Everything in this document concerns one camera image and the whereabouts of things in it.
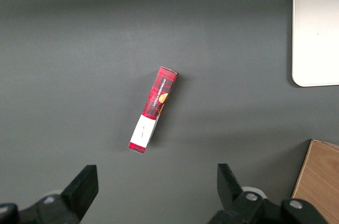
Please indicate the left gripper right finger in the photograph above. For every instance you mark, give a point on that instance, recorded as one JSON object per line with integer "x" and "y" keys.
{"x": 230, "y": 192}

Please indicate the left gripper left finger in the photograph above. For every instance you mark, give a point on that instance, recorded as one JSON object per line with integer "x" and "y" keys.
{"x": 76, "y": 195}

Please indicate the wooden drawer cabinet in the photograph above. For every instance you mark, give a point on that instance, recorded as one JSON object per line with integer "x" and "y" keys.
{"x": 320, "y": 176}

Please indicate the red plaid cookie box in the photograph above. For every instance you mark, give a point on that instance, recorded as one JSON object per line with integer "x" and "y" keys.
{"x": 156, "y": 102}

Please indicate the beige plastic tray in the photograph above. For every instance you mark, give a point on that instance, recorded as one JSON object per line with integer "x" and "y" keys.
{"x": 316, "y": 33}

